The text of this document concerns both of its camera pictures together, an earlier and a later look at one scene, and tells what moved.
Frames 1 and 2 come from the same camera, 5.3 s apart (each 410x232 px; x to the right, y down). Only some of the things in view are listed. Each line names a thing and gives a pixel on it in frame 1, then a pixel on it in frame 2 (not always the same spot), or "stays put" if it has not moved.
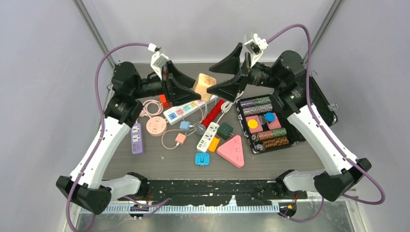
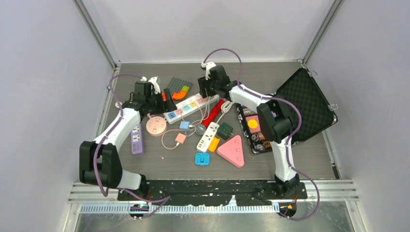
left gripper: x=179 y=88 → x=169 y=106
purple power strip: x=136 y=139 stays put
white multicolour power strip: x=171 y=115 stays put
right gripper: x=230 y=65 → x=203 y=84
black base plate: x=247 y=193 stays put
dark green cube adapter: x=225 y=131 stays put
